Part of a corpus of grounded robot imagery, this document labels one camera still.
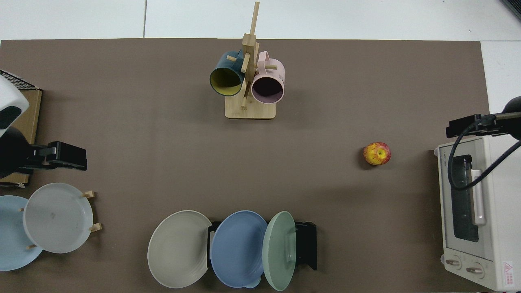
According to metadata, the red yellow apple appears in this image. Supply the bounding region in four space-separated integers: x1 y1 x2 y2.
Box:
363 142 392 166

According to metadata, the grey plate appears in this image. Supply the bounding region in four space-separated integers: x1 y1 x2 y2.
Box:
22 183 94 254

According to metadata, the wooden plate rack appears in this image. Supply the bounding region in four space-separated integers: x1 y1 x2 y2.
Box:
18 190 102 249

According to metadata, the light blue plate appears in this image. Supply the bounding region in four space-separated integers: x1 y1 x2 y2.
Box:
0 195 43 271

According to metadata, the beige plate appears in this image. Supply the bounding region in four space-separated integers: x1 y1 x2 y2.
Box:
147 210 213 289

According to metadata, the black dish rack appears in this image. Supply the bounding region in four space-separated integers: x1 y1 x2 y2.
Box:
207 221 317 271

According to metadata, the green plate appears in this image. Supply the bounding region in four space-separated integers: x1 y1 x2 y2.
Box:
262 211 297 292

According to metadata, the brown table cloth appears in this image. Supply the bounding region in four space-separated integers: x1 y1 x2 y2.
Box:
0 38 491 293

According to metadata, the pale toaster oven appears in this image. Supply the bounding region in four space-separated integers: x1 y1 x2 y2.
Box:
433 134 521 292

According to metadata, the dark grey flat object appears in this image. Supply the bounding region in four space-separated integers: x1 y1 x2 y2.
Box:
500 0 521 22

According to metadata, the dark teal cup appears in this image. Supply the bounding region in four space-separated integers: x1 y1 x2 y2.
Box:
210 50 246 97

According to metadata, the wooden cup stand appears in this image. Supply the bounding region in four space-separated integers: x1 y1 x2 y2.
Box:
225 1 277 120

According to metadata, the pink cup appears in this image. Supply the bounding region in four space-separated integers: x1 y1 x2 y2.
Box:
251 51 285 105

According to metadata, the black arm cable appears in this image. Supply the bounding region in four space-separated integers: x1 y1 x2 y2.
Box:
447 116 521 191

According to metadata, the wire basket with wooden floor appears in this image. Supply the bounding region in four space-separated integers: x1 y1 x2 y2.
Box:
0 69 42 188

